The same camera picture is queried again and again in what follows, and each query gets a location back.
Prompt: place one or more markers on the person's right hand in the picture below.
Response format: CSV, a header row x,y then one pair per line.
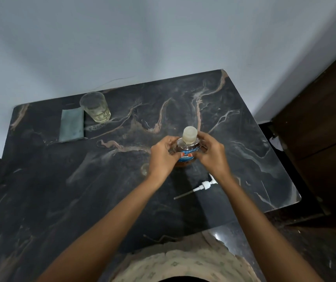
x,y
215,158

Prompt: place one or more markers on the person's left hand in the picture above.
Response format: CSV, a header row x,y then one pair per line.
x,y
162,161

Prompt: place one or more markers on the small clear pump bottle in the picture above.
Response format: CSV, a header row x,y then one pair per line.
x,y
144,170

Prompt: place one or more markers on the Listerine mouthwash bottle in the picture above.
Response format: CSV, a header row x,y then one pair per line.
x,y
185,152

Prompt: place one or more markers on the white pump dispenser head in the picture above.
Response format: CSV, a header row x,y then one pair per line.
x,y
204,185

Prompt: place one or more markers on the translucent bottle cap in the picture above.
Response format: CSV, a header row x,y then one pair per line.
x,y
190,135

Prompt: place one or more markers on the clear drinking glass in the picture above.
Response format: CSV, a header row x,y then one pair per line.
x,y
95,108

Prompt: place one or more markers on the person's right forearm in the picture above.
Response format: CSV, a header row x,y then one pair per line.
x,y
264,240

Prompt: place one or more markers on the person's left forearm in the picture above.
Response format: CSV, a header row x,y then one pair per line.
x,y
103,240

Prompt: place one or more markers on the white plastic scrap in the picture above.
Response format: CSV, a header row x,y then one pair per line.
x,y
276,143

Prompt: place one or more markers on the grey-green folded cloth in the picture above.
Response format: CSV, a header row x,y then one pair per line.
x,y
71,126

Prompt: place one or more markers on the cream patterned clothing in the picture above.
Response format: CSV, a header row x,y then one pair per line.
x,y
185,261

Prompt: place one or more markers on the black marble table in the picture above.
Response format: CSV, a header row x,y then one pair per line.
x,y
53,187

